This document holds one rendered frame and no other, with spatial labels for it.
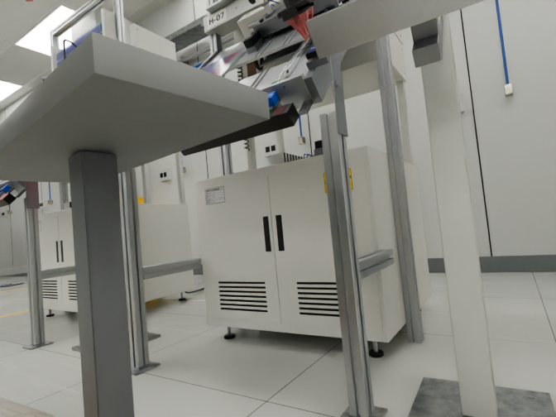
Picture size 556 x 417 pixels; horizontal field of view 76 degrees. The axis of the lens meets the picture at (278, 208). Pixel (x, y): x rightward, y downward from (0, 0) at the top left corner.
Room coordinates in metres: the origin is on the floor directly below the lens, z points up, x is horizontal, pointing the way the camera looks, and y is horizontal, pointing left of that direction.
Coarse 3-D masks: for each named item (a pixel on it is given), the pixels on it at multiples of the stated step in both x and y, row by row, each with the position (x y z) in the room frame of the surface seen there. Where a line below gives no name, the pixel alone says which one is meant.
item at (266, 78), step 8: (304, 56) 0.90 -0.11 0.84; (296, 64) 0.89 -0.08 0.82; (304, 64) 0.85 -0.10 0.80; (264, 72) 0.97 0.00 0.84; (272, 72) 0.93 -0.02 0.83; (280, 72) 0.90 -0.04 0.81; (296, 72) 0.84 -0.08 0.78; (304, 72) 0.81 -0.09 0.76; (240, 80) 1.03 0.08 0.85; (248, 80) 0.99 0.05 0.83; (256, 80) 0.95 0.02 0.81; (264, 80) 0.91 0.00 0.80; (272, 80) 0.88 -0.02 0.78; (256, 88) 0.90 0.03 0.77
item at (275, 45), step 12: (276, 36) 1.22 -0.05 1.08; (288, 36) 1.14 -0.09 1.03; (300, 36) 1.06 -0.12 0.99; (228, 48) 1.50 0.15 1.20; (240, 48) 1.38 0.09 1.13; (264, 48) 1.18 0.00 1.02; (276, 48) 1.11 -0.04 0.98; (288, 48) 1.20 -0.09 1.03; (216, 60) 1.43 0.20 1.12; (240, 60) 1.22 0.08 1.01; (252, 60) 1.16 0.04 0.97; (264, 60) 1.23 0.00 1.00
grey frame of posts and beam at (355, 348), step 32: (256, 0) 1.38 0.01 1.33; (224, 32) 1.56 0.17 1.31; (384, 64) 1.17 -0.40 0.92; (384, 96) 1.16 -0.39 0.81; (320, 128) 0.75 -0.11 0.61; (224, 160) 1.56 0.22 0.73; (128, 192) 1.14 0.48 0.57; (128, 224) 1.13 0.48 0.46; (352, 224) 0.75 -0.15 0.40; (128, 256) 1.14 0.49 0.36; (352, 256) 0.74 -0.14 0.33; (128, 288) 1.15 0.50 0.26; (352, 288) 0.73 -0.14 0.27; (416, 288) 1.17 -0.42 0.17; (128, 320) 1.15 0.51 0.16; (352, 320) 0.73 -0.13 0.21; (416, 320) 1.15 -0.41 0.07; (352, 352) 0.75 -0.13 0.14; (352, 384) 0.74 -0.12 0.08; (352, 416) 0.75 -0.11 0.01
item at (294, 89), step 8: (288, 80) 0.76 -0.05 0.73; (296, 80) 0.75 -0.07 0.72; (264, 88) 0.80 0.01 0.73; (272, 88) 0.79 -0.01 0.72; (280, 88) 0.78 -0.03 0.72; (288, 88) 0.77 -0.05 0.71; (296, 88) 0.77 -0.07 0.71; (304, 88) 0.76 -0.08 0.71; (280, 96) 0.80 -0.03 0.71; (288, 96) 0.79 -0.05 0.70; (296, 96) 0.78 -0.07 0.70; (304, 96) 0.78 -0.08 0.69; (280, 104) 0.83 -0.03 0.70; (296, 104) 0.80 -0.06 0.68; (312, 104) 0.79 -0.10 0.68
